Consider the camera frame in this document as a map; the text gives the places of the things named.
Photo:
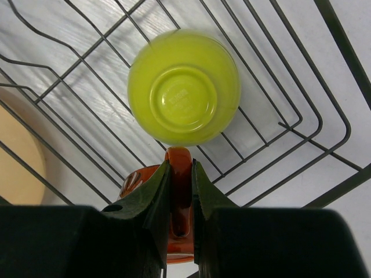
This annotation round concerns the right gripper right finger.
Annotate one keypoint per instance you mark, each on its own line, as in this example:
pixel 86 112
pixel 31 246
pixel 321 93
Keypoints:
pixel 233 241

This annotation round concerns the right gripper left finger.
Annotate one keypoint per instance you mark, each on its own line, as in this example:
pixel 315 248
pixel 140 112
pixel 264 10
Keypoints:
pixel 128 238

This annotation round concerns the orange brown ceramic mug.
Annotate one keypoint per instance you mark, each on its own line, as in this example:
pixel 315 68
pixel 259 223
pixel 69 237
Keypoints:
pixel 180 248

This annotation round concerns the lime green bowl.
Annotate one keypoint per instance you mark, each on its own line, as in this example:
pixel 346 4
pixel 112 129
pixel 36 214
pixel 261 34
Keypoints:
pixel 184 88

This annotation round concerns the orange plastic plate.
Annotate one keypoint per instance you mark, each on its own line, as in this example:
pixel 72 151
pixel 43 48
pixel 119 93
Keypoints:
pixel 18 185

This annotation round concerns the metal wire dish rack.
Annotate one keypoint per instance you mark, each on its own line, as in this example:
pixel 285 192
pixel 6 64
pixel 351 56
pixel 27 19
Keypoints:
pixel 300 133

